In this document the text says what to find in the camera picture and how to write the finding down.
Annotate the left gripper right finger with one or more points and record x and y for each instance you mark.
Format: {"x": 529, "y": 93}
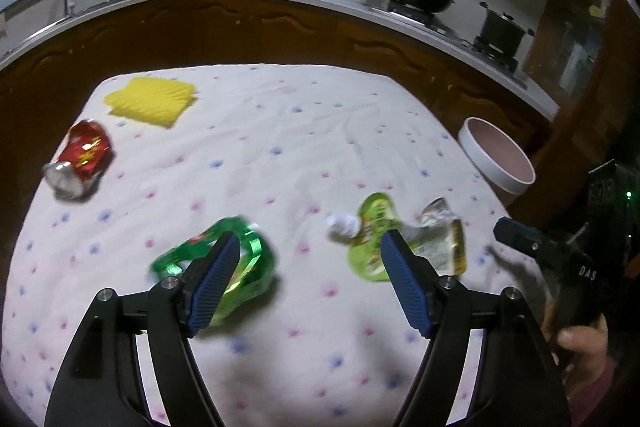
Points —
{"x": 517, "y": 382}

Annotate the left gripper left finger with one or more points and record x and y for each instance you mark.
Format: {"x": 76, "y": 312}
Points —
{"x": 99, "y": 382}

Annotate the green snack bag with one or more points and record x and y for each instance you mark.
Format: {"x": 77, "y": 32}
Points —
{"x": 224, "y": 267}

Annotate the pink white trash bin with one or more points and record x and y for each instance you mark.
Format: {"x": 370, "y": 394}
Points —
{"x": 498, "y": 158}

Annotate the person's right hand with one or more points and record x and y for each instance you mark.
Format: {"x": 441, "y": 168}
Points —
{"x": 587, "y": 344}

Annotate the crushed red can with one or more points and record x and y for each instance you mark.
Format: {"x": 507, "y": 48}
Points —
{"x": 76, "y": 171}

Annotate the floral white tablecloth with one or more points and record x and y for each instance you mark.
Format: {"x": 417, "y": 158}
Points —
{"x": 282, "y": 147}

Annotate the black stock pot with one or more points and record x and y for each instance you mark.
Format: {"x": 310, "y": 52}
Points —
{"x": 500, "y": 34}

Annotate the yellow sponge cloth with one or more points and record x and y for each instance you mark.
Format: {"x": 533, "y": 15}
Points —
{"x": 152, "y": 100}

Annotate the lower wooden cabinets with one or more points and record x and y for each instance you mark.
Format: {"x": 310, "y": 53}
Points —
{"x": 64, "y": 70}

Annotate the gas stove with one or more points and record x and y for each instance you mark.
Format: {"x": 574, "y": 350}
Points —
{"x": 487, "y": 58}

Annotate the white countertop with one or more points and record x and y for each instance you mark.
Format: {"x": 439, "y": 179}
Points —
{"x": 535, "y": 97}

